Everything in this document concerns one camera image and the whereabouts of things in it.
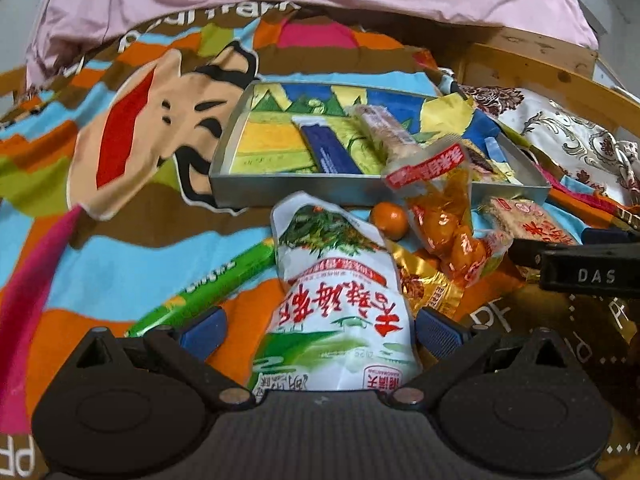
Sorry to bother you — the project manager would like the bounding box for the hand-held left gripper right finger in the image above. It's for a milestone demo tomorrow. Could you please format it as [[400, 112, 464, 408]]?
[[390, 307, 591, 408]]

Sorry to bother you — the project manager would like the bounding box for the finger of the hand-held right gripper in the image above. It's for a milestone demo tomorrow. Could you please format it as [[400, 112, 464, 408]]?
[[582, 228, 640, 246], [510, 237, 583, 267]]

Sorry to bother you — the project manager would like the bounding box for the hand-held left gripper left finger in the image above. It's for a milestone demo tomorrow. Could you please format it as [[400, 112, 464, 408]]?
[[60, 306, 258, 408]]

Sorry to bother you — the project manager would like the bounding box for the clear rice cracker packet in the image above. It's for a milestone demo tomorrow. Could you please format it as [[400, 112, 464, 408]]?
[[480, 196, 581, 248]]

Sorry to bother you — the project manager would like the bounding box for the long green snack packet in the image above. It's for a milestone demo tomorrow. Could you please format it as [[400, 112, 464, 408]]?
[[125, 237, 277, 338]]

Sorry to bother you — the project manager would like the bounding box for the gold foil snack packet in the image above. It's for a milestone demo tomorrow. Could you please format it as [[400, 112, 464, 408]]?
[[387, 240, 466, 318]]

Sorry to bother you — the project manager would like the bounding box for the orange sausage packet red label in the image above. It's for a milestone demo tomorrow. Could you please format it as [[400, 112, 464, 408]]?
[[382, 135, 513, 288]]

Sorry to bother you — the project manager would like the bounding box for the yellow snack bar packet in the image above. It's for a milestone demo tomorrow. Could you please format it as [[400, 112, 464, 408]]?
[[462, 139, 518, 183]]

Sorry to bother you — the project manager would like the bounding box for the white green snack packet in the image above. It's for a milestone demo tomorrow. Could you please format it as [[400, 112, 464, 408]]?
[[250, 191, 421, 393]]

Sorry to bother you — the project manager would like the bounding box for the orange tangerine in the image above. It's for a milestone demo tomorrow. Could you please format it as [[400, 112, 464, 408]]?
[[369, 201, 410, 241]]

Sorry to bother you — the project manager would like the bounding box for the clear cake packet red label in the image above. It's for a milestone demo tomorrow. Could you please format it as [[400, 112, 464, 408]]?
[[352, 105, 431, 171]]

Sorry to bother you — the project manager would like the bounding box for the grey box with drawing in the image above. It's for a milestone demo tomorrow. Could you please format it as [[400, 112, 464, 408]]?
[[209, 80, 551, 208]]

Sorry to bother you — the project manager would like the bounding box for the blue snack packet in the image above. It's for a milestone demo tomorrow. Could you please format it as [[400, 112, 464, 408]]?
[[292, 115, 363, 176]]

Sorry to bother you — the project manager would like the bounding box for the white floral cushion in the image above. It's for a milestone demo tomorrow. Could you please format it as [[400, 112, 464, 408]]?
[[460, 85, 640, 206]]

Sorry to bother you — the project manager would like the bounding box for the colourful cartoon printed blanket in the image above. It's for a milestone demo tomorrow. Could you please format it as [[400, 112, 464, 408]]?
[[0, 2, 640, 480]]

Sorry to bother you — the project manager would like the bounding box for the wooden bed frame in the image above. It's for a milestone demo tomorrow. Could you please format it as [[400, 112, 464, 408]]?
[[0, 25, 640, 111]]

